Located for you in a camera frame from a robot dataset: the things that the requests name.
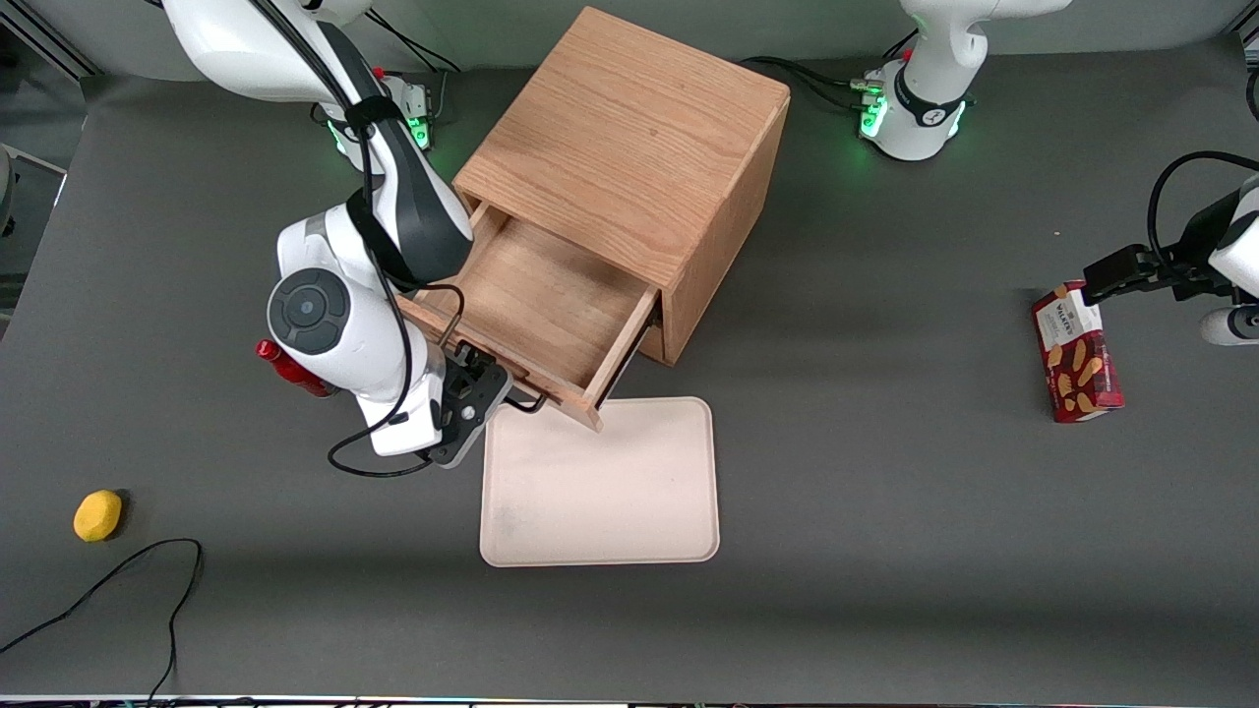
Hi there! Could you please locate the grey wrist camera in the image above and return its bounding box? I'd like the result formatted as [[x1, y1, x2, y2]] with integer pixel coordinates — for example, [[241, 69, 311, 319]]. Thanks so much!
[[1198, 306, 1259, 347], [430, 425, 490, 470]]

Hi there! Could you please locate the aluminium frame rail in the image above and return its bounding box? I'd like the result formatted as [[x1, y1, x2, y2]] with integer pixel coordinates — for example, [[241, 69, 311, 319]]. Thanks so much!
[[0, 15, 99, 82]]

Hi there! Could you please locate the red cola bottle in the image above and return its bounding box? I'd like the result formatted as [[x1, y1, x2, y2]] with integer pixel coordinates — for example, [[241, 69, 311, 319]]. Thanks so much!
[[256, 339, 340, 399]]

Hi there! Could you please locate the black left base cable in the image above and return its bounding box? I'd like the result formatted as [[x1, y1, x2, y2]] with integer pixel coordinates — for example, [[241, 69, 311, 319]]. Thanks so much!
[[740, 55, 886, 114]]

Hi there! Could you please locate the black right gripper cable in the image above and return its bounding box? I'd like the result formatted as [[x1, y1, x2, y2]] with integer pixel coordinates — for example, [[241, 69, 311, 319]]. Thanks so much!
[[251, 0, 468, 480]]

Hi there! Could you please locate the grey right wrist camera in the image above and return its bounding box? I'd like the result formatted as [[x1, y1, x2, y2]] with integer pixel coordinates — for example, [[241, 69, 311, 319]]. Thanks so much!
[[430, 425, 490, 470]]

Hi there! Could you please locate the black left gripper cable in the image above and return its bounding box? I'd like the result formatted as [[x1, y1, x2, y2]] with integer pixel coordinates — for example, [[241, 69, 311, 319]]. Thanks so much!
[[1146, 150, 1259, 278]]

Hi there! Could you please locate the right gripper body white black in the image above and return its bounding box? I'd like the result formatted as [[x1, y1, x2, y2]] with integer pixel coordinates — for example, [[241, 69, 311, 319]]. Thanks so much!
[[362, 344, 514, 456]]

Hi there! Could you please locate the thin black table cable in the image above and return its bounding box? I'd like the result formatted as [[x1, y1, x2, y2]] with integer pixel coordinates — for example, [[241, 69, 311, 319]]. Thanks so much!
[[0, 538, 205, 705]]

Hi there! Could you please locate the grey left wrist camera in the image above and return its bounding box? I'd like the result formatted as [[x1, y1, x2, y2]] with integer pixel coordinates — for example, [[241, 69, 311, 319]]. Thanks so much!
[[1198, 306, 1259, 347]]

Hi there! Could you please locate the black base cable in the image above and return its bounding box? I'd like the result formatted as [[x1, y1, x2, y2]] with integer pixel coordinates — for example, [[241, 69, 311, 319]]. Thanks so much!
[[369, 8, 463, 76], [740, 55, 886, 114]]

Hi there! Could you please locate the yellow lemon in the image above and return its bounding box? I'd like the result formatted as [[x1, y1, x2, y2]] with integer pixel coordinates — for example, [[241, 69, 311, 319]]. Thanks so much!
[[73, 490, 124, 544]]

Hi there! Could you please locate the wooden drawer cabinet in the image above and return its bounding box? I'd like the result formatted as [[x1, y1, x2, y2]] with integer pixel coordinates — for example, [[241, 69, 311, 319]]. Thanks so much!
[[452, 6, 794, 368]]

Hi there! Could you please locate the black right base cable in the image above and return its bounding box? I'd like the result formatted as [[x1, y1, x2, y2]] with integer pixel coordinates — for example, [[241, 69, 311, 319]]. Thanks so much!
[[369, 8, 463, 76]]

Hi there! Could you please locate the red cookie box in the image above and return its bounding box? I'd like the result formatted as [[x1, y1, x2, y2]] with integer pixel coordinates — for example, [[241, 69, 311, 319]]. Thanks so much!
[[1031, 280, 1126, 424]]

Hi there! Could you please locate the cream plastic tray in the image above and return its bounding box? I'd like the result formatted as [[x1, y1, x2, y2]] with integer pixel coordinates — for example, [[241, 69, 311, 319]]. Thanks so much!
[[479, 396, 721, 568]]

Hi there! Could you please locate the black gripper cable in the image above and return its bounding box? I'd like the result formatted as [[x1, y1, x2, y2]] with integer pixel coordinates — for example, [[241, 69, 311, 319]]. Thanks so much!
[[251, 0, 468, 480], [1146, 150, 1259, 278]]

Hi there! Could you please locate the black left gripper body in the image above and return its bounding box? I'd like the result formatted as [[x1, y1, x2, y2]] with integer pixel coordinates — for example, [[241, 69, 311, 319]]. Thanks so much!
[[1146, 192, 1242, 302]]

